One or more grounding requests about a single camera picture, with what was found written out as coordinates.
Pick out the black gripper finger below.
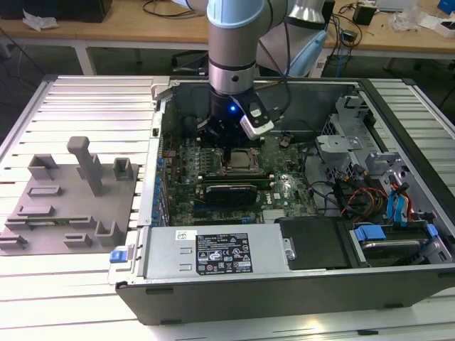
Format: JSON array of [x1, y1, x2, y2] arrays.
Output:
[[196, 117, 232, 163], [229, 122, 252, 157]]

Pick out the silver socket cover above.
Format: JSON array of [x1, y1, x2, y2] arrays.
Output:
[[222, 147, 261, 174]]

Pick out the CPU socket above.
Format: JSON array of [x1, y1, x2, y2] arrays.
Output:
[[219, 146, 262, 175]]

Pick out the green motherboard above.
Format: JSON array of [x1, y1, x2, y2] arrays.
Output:
[[158, 133, 319, 227]]

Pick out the black RAM slot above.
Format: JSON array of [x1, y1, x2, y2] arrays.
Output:
[[200, 179, 274, 185], [198, 172, 273, 178], [201, 183, 275, 190], [199, 175, 274, 181]]

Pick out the black graphics card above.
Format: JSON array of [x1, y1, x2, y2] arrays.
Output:
[[204, 182, 259, 207]]

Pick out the silver finned chipset heatsink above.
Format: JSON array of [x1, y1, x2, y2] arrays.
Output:
[[262, 208, 289, 224]]

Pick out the silver drive cage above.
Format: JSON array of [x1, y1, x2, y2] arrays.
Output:
[[315, 94, 378, 185]]

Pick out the wooden desk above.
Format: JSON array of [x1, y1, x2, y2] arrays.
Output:
[[0, 0, 455, 77]]

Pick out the silver power supply unit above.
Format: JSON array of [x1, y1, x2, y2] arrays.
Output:
[[143, 225, 289, 278]]

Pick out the tall black box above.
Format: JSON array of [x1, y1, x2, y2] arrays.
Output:
[[314, 0, 336, 41]]

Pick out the open black PC case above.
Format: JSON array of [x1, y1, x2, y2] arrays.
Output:
[[107, 75, 455, 326]]

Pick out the small black adapter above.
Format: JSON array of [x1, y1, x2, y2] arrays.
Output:
[[353, 4, 377, 26]]

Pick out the grey parts rack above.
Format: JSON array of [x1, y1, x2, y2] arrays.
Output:
[[0, 136, 141, 257]]

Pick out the green RAM stick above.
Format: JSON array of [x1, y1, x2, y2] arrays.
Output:
[[26, 216, 90, 226]]

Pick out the wide black box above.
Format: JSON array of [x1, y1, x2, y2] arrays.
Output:
[[0, 0, 114, 23]]

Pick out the hard disk in blue carrier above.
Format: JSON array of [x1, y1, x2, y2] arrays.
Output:
[[350, 222, 440, 268]]

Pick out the crumpled white paper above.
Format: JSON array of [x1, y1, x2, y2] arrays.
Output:
[[23, 9, 60, 30]]

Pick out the clear plastic bags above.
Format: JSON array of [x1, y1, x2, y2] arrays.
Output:
[[387, 5, 440, 33]]

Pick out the white cardboard box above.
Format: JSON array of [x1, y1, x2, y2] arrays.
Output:
[[436, 18, 455, 38]]

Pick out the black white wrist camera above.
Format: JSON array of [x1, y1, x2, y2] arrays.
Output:
[[230, 92, 275, 141]]

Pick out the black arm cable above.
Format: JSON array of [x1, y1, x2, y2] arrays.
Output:
[[257, 19, 298, 120]]

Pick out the blue network cable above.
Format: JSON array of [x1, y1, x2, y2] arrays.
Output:
[[335, 33, 348, 77]]

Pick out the red yellow black wire bundle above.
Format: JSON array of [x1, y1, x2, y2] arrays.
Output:
[[341, 186, 388, 217]]

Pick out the blue flat wire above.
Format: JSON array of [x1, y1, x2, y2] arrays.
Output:
[[386, 190, 400, 227], [396, 181, 412, 227]]

